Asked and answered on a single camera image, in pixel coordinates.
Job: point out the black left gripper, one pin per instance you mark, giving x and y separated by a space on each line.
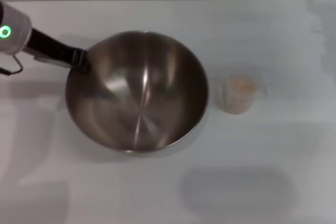
50 49

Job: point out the clear plastic measuring cup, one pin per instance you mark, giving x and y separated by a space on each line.
237 108

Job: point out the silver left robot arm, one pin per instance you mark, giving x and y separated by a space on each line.
15 32

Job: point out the stainless steel mixing bowl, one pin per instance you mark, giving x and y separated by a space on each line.
136 95

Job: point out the white rice grains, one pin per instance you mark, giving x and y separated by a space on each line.
241 86

